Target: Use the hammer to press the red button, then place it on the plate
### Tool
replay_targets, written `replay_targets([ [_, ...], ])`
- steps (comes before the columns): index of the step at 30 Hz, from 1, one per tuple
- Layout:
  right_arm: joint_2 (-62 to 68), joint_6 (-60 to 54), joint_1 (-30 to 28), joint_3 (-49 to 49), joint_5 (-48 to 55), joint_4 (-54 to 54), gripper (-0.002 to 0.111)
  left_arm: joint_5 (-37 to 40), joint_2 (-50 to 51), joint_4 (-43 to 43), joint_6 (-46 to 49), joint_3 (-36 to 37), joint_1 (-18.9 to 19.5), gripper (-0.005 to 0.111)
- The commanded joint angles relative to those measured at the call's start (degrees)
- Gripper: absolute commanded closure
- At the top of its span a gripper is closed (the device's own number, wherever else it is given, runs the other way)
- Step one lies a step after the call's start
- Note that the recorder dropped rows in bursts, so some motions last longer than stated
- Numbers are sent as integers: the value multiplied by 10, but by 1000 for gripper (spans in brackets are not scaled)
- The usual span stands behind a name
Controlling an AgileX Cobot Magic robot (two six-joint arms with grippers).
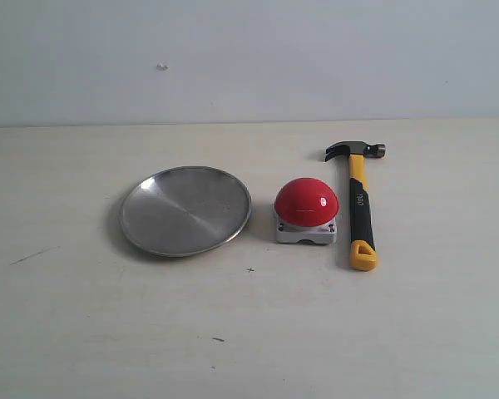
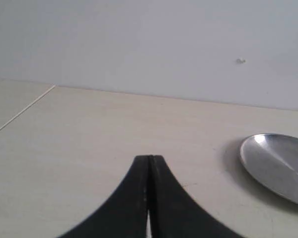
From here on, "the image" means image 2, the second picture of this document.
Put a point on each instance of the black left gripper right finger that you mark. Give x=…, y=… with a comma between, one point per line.
x=174, y=213

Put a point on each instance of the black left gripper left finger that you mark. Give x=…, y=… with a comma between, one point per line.
x=125, y=213

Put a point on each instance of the round metal plate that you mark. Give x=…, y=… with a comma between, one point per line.
x=272, y=160

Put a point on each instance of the small white wall plug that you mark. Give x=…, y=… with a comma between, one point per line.
x=241, y=60

